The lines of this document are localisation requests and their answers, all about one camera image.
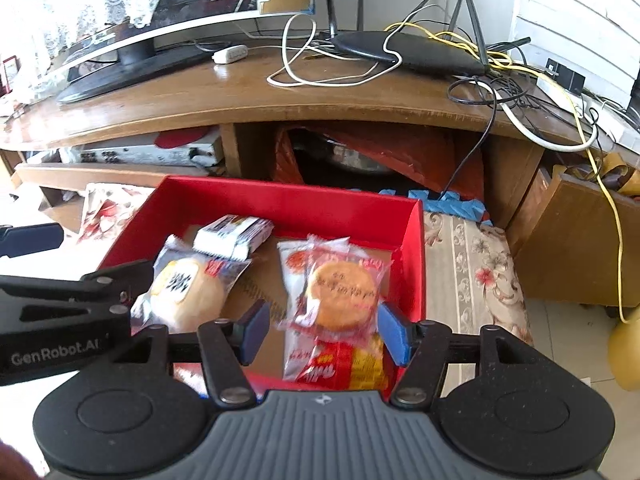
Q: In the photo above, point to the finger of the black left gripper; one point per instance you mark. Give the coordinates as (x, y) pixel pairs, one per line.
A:
(117, 284)
(17, 241)

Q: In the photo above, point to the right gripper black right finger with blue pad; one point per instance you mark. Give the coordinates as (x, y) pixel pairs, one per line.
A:
(421, 350)

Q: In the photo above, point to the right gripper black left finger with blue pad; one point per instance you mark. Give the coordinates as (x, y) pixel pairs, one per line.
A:
(226, 347)

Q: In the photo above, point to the round bun clear packet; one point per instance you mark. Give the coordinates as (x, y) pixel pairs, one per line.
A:
(189, 288)

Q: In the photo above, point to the red yellow snack packet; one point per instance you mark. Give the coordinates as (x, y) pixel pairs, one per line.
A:
(328, 365)

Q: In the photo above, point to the orange pastry red packet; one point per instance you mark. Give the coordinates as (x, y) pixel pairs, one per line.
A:
(334, 288)

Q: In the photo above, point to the red cardboard box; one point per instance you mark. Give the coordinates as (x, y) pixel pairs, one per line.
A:
(370, 220)

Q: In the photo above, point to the white Kaprons wafer packet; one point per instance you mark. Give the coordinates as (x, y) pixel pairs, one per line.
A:
(233, 237)

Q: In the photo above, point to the blue foam mat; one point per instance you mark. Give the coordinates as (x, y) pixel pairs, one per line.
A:
(451, 204)

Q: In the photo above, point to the silver media player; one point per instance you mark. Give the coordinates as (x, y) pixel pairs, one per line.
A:
(192, 147)

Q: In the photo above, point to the brown cardboard box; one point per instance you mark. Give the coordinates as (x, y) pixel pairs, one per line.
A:
(564, 242)

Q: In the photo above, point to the white small dongle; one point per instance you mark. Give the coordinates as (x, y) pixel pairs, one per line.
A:
(230, 55)

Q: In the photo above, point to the wooden TV stand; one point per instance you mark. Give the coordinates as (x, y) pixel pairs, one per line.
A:
(236, 94)

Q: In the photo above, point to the white power strip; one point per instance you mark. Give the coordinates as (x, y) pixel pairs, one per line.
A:
(621, 126)

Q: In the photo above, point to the black wifi router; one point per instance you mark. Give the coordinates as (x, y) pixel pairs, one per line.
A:
(430, 53)

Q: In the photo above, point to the black monitor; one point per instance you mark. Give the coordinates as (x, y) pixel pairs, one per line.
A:
(122, 52)

